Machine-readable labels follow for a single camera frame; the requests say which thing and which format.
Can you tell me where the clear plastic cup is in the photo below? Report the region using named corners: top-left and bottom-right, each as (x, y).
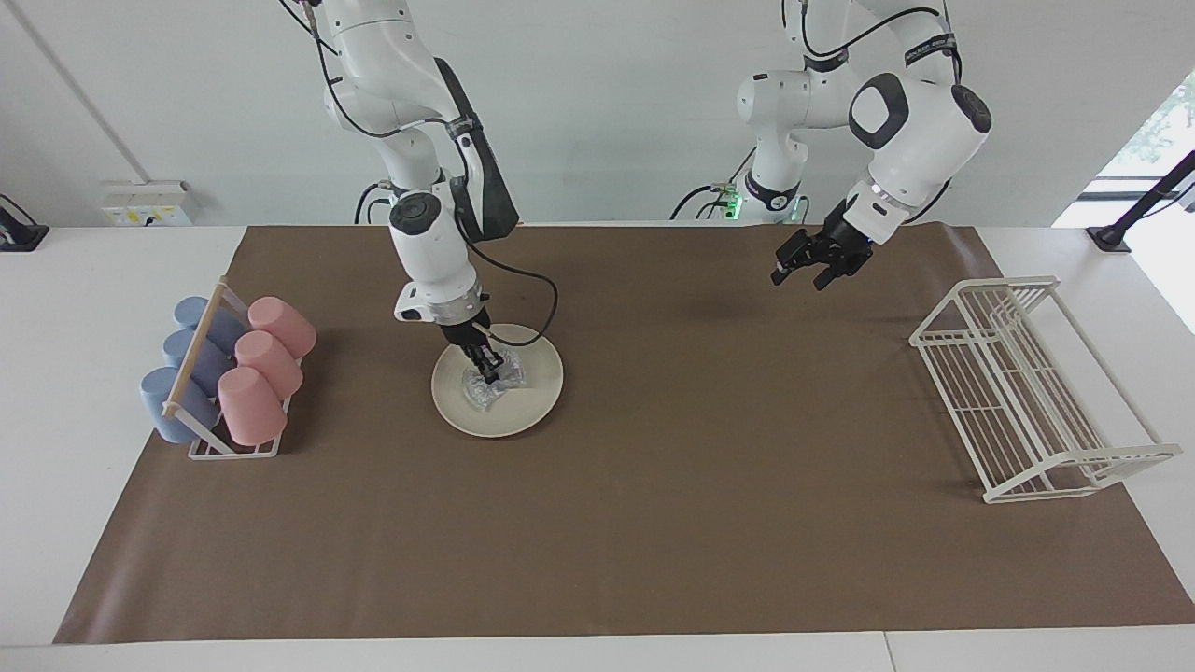
top-left (462, 347), bottom-right (529, 413)

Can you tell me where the cream round plate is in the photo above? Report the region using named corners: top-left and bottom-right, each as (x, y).
top-left (431, 323), bottom-right (565, 438)

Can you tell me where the pink plastic cup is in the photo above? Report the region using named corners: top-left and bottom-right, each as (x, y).
top-left (234, 330), bottom-right (304, 399)
top-left (247, 297), bottom-right (317, 359)
top-left (218, 366), bottom-right (288, 446)

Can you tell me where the brown paper table mat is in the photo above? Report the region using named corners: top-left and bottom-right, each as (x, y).
top-left (53, 224), bottom-right (1195, 645)

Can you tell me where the blue plastic cup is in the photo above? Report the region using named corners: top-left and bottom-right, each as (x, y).
top-left (162, 329), bottom-right (234, 393)
top-left (140, 367), bottom-right (225, 444)
top-left (174, 297), bottom-right (248, 352)

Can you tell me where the black angled stand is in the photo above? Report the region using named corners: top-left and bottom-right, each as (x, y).
top-left (1088, 149), bottom-right (1195, 253)

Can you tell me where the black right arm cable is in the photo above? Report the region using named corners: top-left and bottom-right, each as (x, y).
top-left (456, 210), bottom-right (560, 349)

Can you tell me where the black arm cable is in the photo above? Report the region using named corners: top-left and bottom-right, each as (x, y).
top-left (801, 0), bottom-right (961, 59)
top-left (456, 210), bottom-right (560, 349)

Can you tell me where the black left base cable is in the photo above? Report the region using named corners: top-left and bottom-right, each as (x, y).
top-left (670, 145), bottom-right (759, 222)

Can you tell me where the white wire dish rack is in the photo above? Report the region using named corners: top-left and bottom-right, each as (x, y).
top-left (909, 275), bottom-right (1183, 505)

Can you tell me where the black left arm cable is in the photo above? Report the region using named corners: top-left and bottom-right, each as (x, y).
top-left (801, 0), bottom-right (961, 59)

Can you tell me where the white cup rack wooden handle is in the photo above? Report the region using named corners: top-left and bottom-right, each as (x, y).
top-left (162, 277), bottom-right (304, 460)

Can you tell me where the white wall power outlet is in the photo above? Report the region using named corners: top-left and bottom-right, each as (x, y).
top-left (101, 180), bottom-right (194, 228)

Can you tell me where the black clamp mount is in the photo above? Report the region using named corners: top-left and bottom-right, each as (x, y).
top-left (0, 193), bottom-right (49, 253)

